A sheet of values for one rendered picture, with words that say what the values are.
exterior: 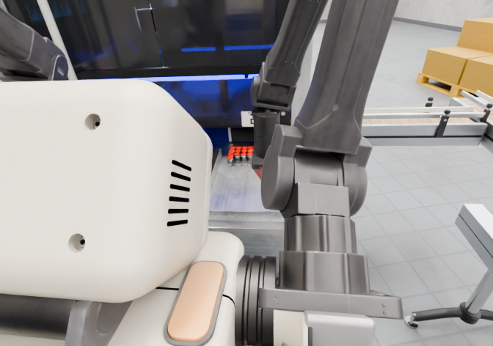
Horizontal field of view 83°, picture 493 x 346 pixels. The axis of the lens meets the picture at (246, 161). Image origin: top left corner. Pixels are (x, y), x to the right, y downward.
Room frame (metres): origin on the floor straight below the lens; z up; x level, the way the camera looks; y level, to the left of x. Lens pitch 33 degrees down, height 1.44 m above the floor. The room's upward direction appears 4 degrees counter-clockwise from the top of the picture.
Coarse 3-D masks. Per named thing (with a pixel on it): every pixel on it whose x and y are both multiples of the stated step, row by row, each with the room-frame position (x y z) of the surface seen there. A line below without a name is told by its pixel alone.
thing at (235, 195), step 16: (224, 160) 0.89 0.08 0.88; (224, 176) 0.78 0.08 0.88; (240, 176) 0.78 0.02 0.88; (256, 176) 0.77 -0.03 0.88; (224, 192) 0.69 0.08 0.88; (240, 192) 0.69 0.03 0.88; (256, 192) 0.68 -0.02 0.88; (224, 208) 0.62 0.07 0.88; (240, 208) 0.61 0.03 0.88; (256, 208) 0.61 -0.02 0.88
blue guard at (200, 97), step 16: (160, 80) 0.98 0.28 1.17; (176, 80) 0.97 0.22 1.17; (192, 80) 0.96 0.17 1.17; (208, 80) 0.95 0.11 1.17; (224, 80) 0.95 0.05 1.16; (240, 80) 0.94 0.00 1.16; (176, 96) 0.97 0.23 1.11; (192, 96) 0.96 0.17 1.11; (208, 96) 0.95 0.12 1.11; (224, 96) 0.95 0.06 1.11; (240, 96) 0.94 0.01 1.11; (192, 112) 0.96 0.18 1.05; (208, 112) 0.96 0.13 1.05; (224, 112) 0.95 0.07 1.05; (240, 112) 0.94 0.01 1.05
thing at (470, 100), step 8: (464, 96) 1.17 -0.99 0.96; (472, 96) 1.13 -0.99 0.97; (480, 96) 1.16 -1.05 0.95; (488, 96) 1.12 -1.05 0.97; (456, 104) 1.17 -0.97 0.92; (464, 104) 1.13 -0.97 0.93; (472, 104) 1.13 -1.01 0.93; (480, 104) 1.06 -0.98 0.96; (488, 104) 0.97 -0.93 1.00; (488, 112) 0.96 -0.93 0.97; (480, 120) 0.98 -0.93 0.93; (488, 120) 0.96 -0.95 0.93; (488, 128) 0.94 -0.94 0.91; (488, 136) 0.92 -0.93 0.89; (488, 144) 0.90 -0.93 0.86
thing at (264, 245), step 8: (248, 240) 0.94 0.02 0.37; (256, 240) 0.94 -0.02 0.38; (264, 240) 0.93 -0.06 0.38; (272, 240) 0.93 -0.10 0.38; (280, 240) 0.92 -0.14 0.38; (248, 248) 0.94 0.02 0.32; (256, 248) 0.94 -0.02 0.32; (264, 248) 0.93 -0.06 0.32; (272, 248) 0.93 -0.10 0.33; (280, 248) 0.92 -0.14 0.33; (264, 256) 0.93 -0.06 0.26; (272, 256) 0.93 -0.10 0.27
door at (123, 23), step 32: (32, 0) 1.03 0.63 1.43; (64, 0) 1.02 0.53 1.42; (96, 0) 1.00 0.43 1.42; (128, 0) 0.99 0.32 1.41; (64, 32) 1.02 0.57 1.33; (96, 32) 1.01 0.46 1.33; (128, 32) 0.99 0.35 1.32; (96, 64) 1.01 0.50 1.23; (128, 64) 1.00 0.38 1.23; (160, 64) 0.98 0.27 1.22
